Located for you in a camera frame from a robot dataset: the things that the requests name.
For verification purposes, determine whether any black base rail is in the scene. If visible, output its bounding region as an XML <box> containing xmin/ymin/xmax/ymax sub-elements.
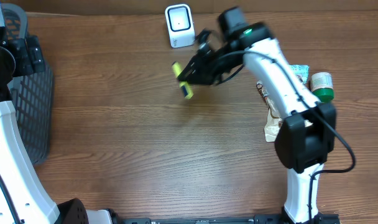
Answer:
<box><xmin>120</xmin><ymin>213</ymin><xmax>341</xmax><ymax>224</ymax></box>

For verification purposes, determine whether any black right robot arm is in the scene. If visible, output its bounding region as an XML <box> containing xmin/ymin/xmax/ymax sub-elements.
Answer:
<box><xmin>173</xmin><ymin>7</ymin><xmax>339</xmax><ymax>223</ymax></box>

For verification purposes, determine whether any beige Pantree snack bag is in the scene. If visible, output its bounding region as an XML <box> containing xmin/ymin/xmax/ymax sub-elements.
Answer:
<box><xmin>256</xmin><ymin>73</ymin><xmax>314</xmax><ymax>143</ymax></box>

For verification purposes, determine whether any teal snack packet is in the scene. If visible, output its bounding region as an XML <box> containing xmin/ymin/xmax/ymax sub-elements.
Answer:
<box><xmin>290</xmin><ymin>65</ymin><xmax>310</xmax><ymax>85</ymax></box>

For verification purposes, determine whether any yellow and blue bar packet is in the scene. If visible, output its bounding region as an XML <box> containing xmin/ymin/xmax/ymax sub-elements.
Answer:
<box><xmin>172</xmin><ymin>62</ymin><xmax>193</xmax><ymax>100</ymax></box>

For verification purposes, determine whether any dark grey plastic basket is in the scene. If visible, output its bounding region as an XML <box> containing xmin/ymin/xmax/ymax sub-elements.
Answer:
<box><xmin>1</xmin><ymin>3</ymin><xmax>55</xmax><ymax>165</ymax></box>

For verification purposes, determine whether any white barcode scanner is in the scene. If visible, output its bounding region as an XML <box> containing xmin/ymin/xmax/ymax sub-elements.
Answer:
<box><xmin>165</xmin><ymin>4</ymin><xmax>195</xmax><ymax>49</ymax></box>

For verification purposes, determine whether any green lid white jar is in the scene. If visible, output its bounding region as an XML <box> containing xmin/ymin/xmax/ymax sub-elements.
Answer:
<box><xmin>310</xmin><ymin>72</ymin><xmax>334</xmax><ymax>103</ymax></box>

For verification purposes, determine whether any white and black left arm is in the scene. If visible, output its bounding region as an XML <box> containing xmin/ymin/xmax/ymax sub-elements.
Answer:
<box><xmin>0</xmin><ymin>3</ymin><xmax>121</xmax><ymax>224</ymax></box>

